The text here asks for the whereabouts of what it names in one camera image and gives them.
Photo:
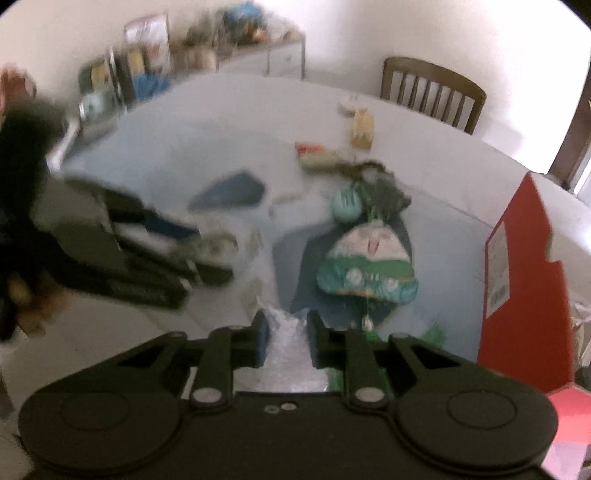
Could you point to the small red packet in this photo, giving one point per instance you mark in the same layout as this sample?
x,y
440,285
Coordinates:
x,y
308,147

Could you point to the small beige box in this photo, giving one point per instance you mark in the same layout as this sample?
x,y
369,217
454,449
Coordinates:
x,y
318,161

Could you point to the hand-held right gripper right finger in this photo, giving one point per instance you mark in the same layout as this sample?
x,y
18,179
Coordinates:
x,y
316,342

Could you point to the brown fabric scrunchie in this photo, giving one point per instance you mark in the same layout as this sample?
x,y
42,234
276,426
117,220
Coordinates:
x,y
364,167

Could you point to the green and white plush toy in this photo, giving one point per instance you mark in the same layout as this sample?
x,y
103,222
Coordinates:
x,y
369,263

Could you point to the teal round toy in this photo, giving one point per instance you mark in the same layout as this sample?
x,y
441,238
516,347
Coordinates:
x,y
347,204

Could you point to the clear plastic bag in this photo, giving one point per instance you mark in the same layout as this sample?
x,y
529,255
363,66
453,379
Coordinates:
x,y
288,355

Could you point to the blue flat pouch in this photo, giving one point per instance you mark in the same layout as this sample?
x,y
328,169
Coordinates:
x,y
231,190

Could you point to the person's left hand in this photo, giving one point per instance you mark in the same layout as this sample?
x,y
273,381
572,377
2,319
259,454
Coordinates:
x,y
39,316

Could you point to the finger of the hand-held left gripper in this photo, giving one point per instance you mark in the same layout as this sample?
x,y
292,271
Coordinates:
x,y
161,225
184,272

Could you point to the white wooden sideboard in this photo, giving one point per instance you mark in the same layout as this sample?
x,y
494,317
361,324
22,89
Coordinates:
x,y
281,55

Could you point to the white cloth pouch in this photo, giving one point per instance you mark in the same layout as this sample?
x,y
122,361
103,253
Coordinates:
x,y
348,104

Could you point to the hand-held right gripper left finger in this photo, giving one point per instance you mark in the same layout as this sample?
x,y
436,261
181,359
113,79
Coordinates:
x,y
261,336

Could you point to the brown wooden chair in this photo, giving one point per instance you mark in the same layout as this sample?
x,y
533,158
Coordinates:
x,y
431,92

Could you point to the yellow cardboard box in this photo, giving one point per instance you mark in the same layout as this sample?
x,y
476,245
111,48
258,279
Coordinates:
x,y
362,129

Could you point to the pink box lid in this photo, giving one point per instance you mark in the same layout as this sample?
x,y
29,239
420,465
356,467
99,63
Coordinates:
x,y
570,429

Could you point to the red cardboard box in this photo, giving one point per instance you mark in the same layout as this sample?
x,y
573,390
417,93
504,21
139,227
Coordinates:
x,y
526,300

